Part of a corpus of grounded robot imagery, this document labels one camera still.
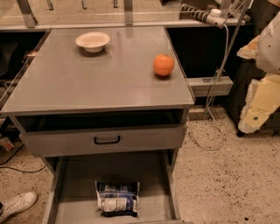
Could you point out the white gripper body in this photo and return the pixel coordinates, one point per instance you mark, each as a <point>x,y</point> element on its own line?
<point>269,49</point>

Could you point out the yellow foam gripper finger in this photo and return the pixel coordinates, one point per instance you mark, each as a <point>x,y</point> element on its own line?
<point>262,100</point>
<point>248,51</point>

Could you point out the blue chip bag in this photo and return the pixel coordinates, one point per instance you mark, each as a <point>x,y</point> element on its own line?
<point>113,198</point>

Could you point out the grey top drawer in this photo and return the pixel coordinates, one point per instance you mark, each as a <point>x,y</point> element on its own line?
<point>103,132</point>

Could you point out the grey metal drawer cabinet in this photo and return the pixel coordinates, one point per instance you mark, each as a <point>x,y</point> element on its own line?
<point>64,79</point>

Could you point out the grey open middle drawer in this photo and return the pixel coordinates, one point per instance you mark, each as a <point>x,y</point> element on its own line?
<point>73,200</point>

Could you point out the dark grey cabinet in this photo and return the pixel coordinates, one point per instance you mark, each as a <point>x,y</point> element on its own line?
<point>263,12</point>

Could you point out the white power strip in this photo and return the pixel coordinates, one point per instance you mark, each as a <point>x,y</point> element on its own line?
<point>212,17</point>

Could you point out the orange fruit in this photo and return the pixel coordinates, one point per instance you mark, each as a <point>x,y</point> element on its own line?
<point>163,64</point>

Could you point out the white paper bowl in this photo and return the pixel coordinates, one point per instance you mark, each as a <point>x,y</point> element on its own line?
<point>92,42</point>

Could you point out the grey back shelf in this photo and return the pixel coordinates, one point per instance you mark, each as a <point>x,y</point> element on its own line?
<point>50,14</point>

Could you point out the white sneaker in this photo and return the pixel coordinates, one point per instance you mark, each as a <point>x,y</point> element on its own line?
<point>17,205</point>

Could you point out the grey metal rail beam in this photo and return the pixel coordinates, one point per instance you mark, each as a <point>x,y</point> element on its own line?
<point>207,86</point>

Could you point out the black drawer handle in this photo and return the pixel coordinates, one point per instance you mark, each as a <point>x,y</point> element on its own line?
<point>107,140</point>

